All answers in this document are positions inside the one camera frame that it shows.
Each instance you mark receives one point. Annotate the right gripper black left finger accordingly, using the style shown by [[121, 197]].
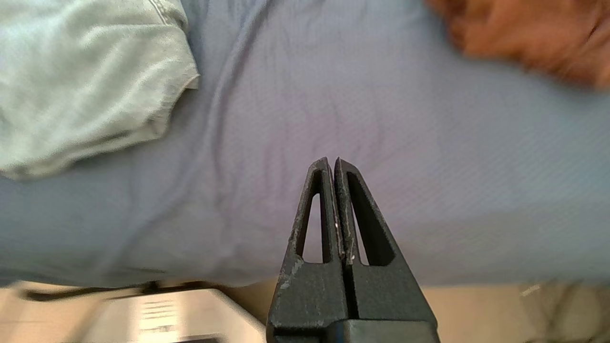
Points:
[[310, 295]]

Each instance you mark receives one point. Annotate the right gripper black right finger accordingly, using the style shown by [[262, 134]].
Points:
[[386, 295]]

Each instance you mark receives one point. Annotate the rust brown shorts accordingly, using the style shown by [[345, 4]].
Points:
[[533, 33]]

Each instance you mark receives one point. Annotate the light blue denim shorts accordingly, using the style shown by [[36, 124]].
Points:
[[86, 81]]

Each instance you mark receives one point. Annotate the silver robot base chassis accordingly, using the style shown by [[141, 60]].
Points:
[[152, 314]]

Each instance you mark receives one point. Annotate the blue bed cover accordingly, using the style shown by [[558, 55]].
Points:
[[333, 119]]

